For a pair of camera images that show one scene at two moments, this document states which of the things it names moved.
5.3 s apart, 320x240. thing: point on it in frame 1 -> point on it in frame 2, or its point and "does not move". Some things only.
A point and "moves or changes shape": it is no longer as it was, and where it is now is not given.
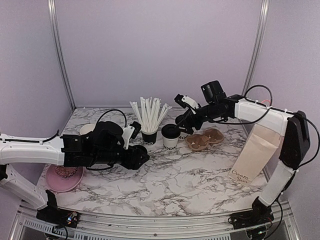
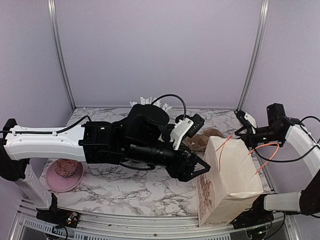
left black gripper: (133, 162) -> (177, 171)
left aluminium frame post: (53, 20) does not move
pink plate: (62, 184) does not move
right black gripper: (191, 117) -> (249, 135)
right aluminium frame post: (256, 47) does not move
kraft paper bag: (256, 153) moves or changes shape
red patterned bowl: (65, 171) does not move
